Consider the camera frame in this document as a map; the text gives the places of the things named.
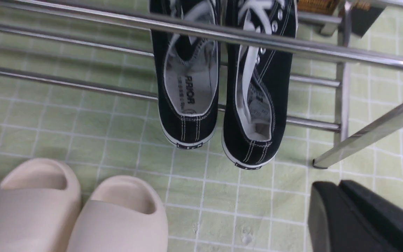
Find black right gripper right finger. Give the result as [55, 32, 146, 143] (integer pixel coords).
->
[339, 180, 403, 252]

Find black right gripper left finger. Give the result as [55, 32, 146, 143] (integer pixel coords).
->
[307, 181, 397, 252]

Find chrome metal shoe rack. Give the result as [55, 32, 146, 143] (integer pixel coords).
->
[0, 0, 403, 169]

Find green checkered floor mat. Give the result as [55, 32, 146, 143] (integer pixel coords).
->
[0, 0, 403, 252]

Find black laced canvas sneaker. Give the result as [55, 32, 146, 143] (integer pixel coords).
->
[222, 0, 298, 170]

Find beige foam slide right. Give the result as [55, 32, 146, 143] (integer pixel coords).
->
[67, 175, 169, 252]

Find beige foam slide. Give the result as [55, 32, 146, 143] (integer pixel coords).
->
[67, 175, 169, 252]
[0, 158, 82, 252]

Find black canvas sneaker left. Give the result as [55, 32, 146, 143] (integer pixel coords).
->
[149, 0, 221, 148]

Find woven wicker basket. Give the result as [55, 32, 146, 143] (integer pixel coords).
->
[297, 0, 384, 16]

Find beige foam slide left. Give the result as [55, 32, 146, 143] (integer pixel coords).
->
[0, 158, 82, 252]

